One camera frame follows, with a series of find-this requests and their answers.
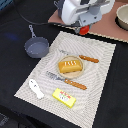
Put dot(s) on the yellow butter box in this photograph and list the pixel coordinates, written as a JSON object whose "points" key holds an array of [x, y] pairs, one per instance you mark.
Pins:
{"points": [[64, 97]]}

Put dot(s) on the small grey frying pan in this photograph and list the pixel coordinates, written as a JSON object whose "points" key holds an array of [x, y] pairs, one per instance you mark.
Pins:
{"points": [[36, 47]]}

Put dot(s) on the round wooden plate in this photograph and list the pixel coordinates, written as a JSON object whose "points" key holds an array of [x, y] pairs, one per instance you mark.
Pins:
{"points": [[71, 75]]}

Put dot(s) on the grey cooking pot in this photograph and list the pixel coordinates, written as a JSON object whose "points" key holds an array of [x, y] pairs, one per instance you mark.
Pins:
{"points": [[58, 4]]}

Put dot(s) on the beige bowl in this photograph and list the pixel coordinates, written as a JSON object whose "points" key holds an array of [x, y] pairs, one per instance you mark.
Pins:
{"points": [[122, 15]]}

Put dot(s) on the fork with wooden handle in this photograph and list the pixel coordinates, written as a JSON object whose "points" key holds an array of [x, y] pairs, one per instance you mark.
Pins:
{"points": [[67, 81]]}

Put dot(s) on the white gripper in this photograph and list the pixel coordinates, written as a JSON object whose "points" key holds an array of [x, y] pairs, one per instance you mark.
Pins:
{"points": [[83, 12]]}

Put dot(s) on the orange bread loaf toy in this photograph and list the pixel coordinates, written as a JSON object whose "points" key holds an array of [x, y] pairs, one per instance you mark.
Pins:
{"points": [[69, 66]]}

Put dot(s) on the red toy tomato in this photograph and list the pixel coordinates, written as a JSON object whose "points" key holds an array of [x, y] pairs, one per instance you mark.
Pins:
{"points": [[84, 30]]}

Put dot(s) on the beige woven placemat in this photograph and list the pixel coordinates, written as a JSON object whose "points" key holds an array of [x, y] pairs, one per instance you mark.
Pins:
{"points": [[86, 85]]}

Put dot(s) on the knife with wooden handle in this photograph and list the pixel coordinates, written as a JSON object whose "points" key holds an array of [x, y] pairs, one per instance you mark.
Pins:
{"points": [[81, 56]]}

